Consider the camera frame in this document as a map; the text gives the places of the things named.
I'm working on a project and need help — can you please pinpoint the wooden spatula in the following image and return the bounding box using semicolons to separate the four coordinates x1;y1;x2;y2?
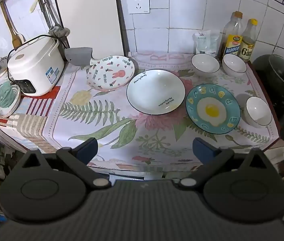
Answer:
0;0;26;49

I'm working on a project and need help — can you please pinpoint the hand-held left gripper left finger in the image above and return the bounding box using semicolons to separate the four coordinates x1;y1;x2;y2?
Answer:
19;138;112;189

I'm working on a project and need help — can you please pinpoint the clear vinegar bottle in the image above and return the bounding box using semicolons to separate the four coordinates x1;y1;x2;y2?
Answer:
240;19;258;61

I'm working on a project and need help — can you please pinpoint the teal fried egg plate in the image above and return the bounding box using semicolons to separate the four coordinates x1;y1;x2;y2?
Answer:
186;84;241;134

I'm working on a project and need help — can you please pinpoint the large white plate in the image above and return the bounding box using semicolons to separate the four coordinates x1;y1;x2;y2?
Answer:
126;69;186;115

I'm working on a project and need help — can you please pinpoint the white bunny print plate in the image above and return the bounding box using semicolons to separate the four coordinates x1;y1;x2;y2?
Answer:
86;55;135;91

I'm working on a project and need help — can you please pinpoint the cooking oil bottle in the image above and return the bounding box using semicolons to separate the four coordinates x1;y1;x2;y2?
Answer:
219;11;243;57

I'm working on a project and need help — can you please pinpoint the metal ladle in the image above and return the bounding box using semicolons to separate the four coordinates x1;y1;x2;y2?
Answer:
37;0;71;38

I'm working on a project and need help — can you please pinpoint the clear plastic bag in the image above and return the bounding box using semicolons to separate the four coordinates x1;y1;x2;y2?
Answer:
192;30;220;57

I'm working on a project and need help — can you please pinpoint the green strainer basket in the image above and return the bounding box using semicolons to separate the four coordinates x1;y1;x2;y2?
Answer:
0;82;19;107

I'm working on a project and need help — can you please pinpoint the white wall socket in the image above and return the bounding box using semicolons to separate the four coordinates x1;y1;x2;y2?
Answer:
126;0;151;14

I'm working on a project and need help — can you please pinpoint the white rice paddle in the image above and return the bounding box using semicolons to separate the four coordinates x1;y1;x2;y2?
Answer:
30;0;41;13

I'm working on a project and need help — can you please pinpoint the white rice cooker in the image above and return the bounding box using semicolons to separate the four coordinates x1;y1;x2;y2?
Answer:
7;35;65;96

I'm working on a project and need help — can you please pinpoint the cleaver with white handle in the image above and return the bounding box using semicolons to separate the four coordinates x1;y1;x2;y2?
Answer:
64;46;100;67

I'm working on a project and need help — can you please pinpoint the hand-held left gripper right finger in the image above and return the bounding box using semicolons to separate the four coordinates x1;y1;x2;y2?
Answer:
177;138;269;190

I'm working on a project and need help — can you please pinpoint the floral tablecloth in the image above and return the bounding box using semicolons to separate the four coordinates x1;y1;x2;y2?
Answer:
40;51;281;174

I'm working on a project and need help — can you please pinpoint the black wok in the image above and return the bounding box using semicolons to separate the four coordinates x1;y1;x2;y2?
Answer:
252;54;284;101

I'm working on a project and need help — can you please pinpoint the striped cloth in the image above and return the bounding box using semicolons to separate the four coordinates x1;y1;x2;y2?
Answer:
0;85;62;153

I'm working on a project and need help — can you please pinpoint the white cutting board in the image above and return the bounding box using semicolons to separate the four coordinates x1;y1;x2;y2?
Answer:
55;0;128;57

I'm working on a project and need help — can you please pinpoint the white bowl with dark rim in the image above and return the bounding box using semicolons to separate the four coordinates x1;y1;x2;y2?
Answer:
191;53;220;76
243;96;273;128
222;54;247;77

